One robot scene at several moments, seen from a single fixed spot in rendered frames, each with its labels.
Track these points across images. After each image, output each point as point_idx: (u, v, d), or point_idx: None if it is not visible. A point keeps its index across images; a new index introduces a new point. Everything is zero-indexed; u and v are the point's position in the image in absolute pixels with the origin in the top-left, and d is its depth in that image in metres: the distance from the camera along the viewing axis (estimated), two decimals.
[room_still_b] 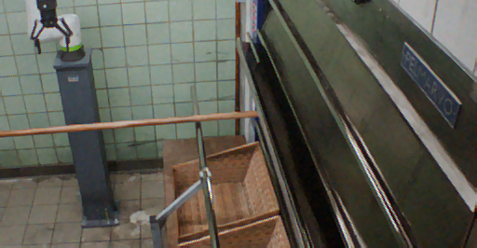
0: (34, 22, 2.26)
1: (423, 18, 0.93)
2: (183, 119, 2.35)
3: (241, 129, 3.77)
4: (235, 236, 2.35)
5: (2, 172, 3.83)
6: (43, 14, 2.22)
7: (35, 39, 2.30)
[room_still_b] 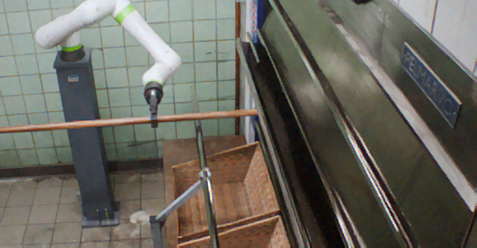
0: None
1: (423, 18, 0.93)
2: (183, 117, 2.34)
3: (241, 129, 3.77)
4: (235, 236, 2.35)
5: (2, 172, 3.83)
6: None
7: None
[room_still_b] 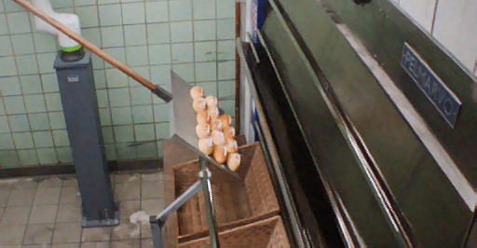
0: None
1: (423, 18, 0.93)
2: None
3: (241, 129, 3.77)
4: (235, 236, 2.35)
5: (2, 172, 3.83)
6: None
7: None
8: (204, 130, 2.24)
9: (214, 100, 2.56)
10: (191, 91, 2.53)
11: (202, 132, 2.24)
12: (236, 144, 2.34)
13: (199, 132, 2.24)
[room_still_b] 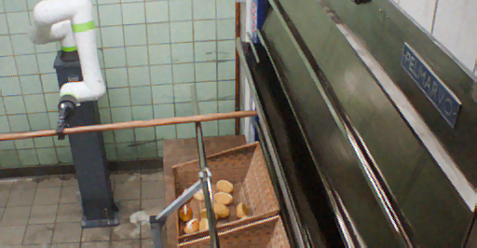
0: None
1: (423, 18, 0.93)
2: (88, 129, 2.31)
3: (241, 129, 3.77)
4: (235, 236, 2.35)
5: (2, 172, 3.83)
6: None
7: None
8: None
9: (199, 191, 2.79)
10: (227, 181, 2.86)
11: None
12: (190, 222, 2.58)
13: None
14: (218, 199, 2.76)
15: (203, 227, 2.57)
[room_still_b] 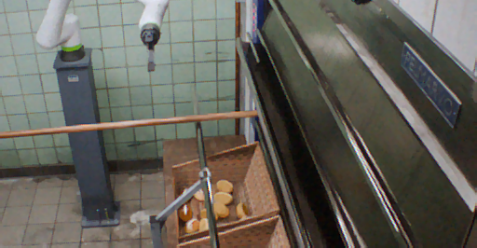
0: None
1: (423, 18, 0.93)
2: (189, 118, 2.36)
3: (241, 129, 3.77)
4: (235, 236, 2.35)
5: (2, 172, 3.83)
6: (143, 41, 2.41)
7: (148, 64, 2.34)
8: None
9: (199, 191, 2.79)
10: (227, 181, 2.86)
11: None
12: (190, 222, 2.58)
13: None
14: (218, 199, 2.76)
15: (203, 227, 2.57)
